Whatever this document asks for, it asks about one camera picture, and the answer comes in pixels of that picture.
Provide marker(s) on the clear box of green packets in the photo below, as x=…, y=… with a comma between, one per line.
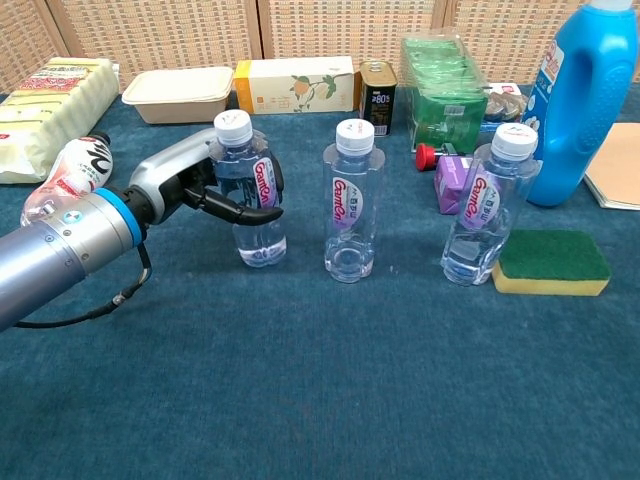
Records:
x=442, y=100

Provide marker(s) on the blue carpet table cover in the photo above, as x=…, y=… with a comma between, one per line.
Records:
x=300, y=375

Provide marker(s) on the beige lidded food container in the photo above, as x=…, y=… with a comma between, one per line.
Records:
x=177, y=95

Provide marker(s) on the small purple box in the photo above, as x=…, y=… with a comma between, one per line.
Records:
x=450, y=182

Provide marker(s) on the pink sports drink bottle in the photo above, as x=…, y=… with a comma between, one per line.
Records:
x=75, y=170

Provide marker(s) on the gold black tin can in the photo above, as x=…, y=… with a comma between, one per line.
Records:
x=378, y=100

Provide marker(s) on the yellow sponge multipack bag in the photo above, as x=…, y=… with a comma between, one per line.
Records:
x=47, y=110

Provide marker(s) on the kraft spiral notebook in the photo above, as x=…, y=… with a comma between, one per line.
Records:
x=617, y=170

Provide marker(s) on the green yellow scrub sponge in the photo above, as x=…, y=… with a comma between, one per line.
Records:
x=550, y=257

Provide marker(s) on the clear Ganten water bottle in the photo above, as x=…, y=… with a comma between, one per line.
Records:
x=480, y=210
x=250, y=235
x=350, y=200

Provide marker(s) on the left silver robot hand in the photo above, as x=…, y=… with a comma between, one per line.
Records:
x=165, y=170

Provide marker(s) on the blister pack of clips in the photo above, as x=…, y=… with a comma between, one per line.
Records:
x=505, y=102

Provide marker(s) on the blue detergent jug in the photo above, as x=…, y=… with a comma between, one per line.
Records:
x=570, y=65

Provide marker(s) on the white orange carton box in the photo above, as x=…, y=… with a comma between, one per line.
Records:
x=295, y=85

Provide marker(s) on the woven bamboo folding screen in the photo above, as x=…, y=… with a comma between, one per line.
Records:
x=165, y=35

